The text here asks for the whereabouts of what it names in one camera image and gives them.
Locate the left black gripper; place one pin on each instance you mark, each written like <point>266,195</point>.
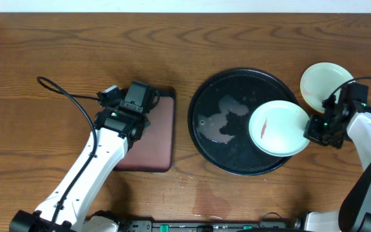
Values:
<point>133,106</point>

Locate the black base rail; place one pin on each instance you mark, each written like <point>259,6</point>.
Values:
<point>107,221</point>

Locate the light blue plate top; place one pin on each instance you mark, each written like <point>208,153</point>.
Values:
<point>322,79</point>

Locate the yellow plate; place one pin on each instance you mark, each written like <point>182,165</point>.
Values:
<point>308,97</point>

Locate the round black tray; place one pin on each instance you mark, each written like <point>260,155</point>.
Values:
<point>219,114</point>

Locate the light green plate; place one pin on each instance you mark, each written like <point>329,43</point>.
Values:
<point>277,128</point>

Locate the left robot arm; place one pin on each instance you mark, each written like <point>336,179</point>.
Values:
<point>67,206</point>

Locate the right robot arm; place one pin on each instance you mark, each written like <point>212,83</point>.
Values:
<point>355,211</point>

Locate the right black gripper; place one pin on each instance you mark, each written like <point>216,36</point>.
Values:
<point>310,132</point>

